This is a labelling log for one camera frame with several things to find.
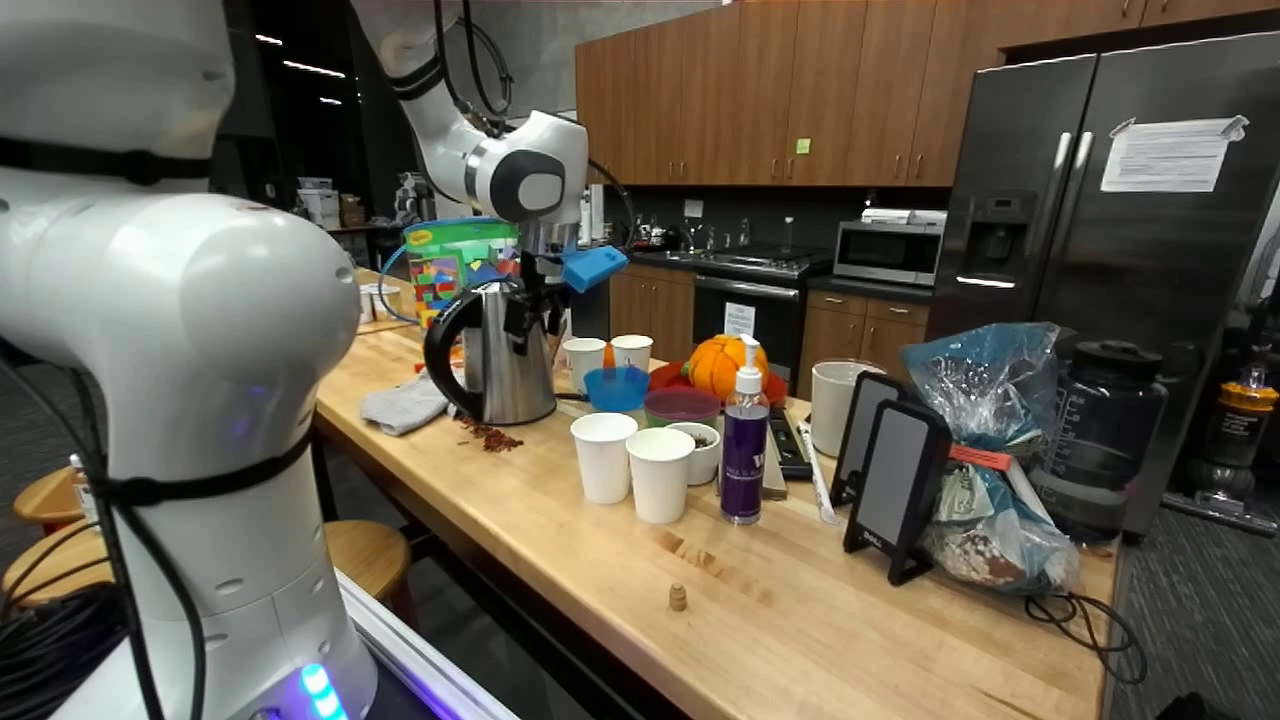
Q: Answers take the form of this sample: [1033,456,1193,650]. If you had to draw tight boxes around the white mug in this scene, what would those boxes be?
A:
[812,360,866,456]

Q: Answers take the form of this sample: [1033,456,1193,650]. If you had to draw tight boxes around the colourful foam blocks bag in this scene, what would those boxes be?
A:
[403,216,521,324]

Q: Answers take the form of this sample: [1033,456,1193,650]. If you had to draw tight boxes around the wooden stool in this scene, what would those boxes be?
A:
[325,521,408,603]

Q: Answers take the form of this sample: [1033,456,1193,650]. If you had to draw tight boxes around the purple spray bottle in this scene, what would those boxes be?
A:
[720,365,766,525]

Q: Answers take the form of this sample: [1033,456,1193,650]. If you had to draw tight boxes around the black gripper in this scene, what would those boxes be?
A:
[521,220,572,339]

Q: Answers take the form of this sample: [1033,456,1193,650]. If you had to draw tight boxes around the black refrigerator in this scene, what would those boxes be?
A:
[929,30,1280,534]

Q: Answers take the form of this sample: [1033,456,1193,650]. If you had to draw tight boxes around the blue plastic bag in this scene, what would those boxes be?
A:
[904,319,1081,594]

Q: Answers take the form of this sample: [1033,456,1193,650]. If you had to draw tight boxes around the orange pumpkin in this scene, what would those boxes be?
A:
[685,332,766,400]

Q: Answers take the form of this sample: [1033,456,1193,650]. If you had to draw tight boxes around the stainless steel kettle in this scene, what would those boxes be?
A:
[422,282,556,427]

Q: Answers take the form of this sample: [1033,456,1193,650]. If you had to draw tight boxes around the black speaker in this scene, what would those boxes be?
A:
[833,373,904,508]
[842,400,953,585]

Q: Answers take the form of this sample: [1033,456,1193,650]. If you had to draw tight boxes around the silver microwave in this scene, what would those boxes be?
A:
[833,220,938,288]

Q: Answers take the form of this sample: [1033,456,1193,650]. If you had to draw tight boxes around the grey knitted cloth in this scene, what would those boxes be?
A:
[361,377,448,436]

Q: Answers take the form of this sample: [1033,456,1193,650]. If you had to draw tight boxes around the white paper on fridge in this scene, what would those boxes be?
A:
[1101,117,1247,194]

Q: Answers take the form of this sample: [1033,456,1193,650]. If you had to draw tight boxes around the blue bowl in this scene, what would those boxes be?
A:
[583,367,649,410]

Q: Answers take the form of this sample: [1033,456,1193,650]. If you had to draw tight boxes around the small white bowl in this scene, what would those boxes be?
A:
[669,420,720,489]

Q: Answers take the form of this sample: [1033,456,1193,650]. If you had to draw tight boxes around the scattered dried food bits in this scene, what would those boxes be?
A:
[467,425,522,452]

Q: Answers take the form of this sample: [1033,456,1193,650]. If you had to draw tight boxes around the black blender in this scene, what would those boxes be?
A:
[1033,339,1162,545]

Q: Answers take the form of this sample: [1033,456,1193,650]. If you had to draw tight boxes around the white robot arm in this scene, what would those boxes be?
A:
[0,0,378,720]

